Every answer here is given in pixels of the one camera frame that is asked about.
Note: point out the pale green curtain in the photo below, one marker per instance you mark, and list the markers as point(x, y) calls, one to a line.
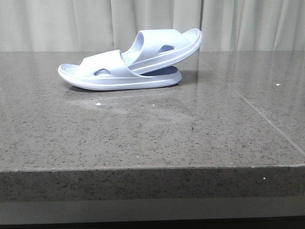
point(104, 25)

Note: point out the light blue slipper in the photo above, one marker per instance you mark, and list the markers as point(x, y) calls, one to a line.
point(156, 49)
point(107, 71)

